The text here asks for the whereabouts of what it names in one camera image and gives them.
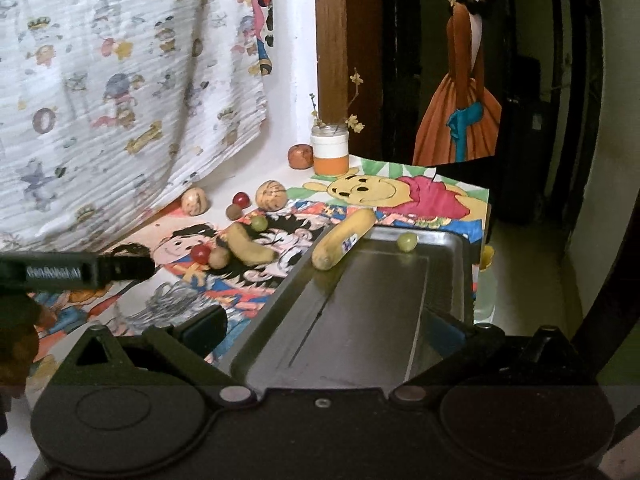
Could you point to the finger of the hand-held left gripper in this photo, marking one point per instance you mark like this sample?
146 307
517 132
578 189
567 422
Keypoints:
125 266

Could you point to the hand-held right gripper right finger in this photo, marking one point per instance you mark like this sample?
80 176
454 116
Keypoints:
440 331

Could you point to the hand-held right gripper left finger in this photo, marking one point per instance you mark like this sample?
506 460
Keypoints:
206 327

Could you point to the small brown round fruit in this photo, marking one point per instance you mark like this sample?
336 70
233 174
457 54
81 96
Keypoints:
232 211
219 257

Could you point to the red cherry tomato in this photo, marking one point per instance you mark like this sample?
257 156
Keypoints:
241 199
201 253

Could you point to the metal baking tray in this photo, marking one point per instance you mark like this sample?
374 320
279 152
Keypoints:
360 310

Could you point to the small yellow banana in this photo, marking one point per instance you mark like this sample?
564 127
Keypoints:
245 248

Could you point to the striped pepino melon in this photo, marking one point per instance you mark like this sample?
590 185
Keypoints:
271 194
194 201

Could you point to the green grape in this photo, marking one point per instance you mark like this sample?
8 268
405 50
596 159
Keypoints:
407 242
258 223

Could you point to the person's left hand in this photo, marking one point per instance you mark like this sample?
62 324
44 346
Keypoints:
20 340

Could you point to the pale green container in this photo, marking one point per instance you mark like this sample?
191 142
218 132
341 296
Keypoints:
485 295

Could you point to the small yellow object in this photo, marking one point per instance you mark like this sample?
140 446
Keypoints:
486 256

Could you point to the cartoon printed tablecloth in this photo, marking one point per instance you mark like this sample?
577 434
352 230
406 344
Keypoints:
425 200

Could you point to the large yellow banana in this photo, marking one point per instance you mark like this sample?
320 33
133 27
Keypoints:
335 245

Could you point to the white cartoon printed curtain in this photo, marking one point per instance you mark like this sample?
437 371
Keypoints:
100 85

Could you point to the reddish brown apple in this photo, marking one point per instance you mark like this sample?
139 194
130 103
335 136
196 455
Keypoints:
300 156

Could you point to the white and orange jar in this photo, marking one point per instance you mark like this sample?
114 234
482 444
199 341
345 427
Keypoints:
330 152

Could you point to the dried flower sprigs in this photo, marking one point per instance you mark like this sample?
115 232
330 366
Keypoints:
354 122

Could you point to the pink cartoon printed cloth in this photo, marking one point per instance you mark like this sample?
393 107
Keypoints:
262 10

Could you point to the brown wooden door frame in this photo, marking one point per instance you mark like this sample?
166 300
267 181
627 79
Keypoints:
332 50

